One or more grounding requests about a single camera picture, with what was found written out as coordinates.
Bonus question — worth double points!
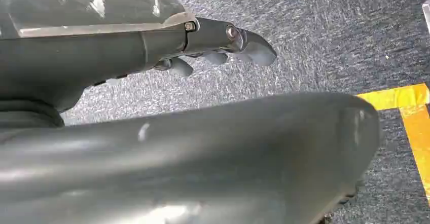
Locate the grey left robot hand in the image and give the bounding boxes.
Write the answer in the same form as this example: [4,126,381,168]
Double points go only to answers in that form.
[0,0,383,224]

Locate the yellow floor tape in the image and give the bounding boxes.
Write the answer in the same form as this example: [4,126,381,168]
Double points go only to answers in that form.
[356,83,430,203]

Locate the pale object at edge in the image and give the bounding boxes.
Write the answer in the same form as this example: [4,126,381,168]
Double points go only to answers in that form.
[422,0,430,34]

